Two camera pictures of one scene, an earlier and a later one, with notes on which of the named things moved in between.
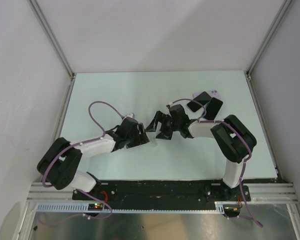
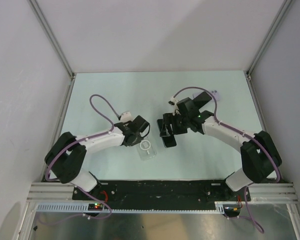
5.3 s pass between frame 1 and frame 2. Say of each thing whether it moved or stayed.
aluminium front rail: stayed
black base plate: stayed
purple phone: stayed
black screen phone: moved
